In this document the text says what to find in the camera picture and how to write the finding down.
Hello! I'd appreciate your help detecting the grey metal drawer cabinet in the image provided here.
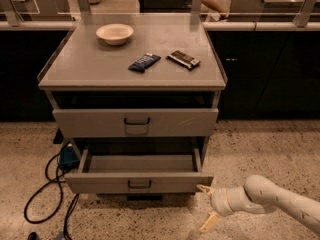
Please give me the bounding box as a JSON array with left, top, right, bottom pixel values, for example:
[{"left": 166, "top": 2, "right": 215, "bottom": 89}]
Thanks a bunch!
[{"left": 39, "top": 14, "right": 226, "bottom": 153}]

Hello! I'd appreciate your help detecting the blue snack bar wrapper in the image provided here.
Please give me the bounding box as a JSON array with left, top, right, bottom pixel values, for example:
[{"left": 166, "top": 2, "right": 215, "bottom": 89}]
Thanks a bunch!
[{"left": 128, "top": 53, "right": 161, "bottom": 73}]

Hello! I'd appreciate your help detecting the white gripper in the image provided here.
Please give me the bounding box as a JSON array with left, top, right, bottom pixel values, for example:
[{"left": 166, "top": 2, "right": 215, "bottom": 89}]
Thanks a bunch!
[{"left": 196, "top": 184, "right": 254, "bottom": 233}]

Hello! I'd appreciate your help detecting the white horizontal rail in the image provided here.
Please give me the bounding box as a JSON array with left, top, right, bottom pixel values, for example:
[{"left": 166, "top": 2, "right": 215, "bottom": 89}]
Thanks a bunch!
[{"left": 0, "top": 21, "right": 320, "bottom": 32}]

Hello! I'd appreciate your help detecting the blue power box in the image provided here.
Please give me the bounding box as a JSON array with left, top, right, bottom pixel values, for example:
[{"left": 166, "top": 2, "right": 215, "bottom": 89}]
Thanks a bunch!
[{"left": 58, "top": 144, "right": 79, "bottom": 168}]

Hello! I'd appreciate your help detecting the steel background table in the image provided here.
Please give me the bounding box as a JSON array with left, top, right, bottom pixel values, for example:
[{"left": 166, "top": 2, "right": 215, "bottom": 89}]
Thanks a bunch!
[{"left": 228, "top": 0, "right": 304, "bottom": 22}]

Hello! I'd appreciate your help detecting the grey drawer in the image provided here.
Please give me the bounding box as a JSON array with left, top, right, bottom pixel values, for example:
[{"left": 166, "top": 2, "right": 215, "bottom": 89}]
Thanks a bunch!
[
  {"left": 53, "top": 109, "right": 218, "bottom": 138},
  {"left": 65, "top": 149, "right": 213, "bottom": 195}
]

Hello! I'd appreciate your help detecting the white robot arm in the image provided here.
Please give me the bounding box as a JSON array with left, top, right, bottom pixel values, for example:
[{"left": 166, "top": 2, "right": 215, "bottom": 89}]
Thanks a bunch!
[{"left": 197, "top": 175, "right": 320, "bottom": 235}]

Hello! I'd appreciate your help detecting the black snack bar wrapper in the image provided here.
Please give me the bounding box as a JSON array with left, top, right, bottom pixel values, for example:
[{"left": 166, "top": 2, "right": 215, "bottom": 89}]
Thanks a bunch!
[{"left": 167, "top": 50, "right": 200, "bottom": 70}]

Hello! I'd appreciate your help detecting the white ceramic bowl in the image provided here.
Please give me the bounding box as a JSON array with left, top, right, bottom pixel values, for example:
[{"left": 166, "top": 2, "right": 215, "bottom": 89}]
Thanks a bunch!
[{"left": 96, "top": 24, "right": 134, "bottom": 46}]

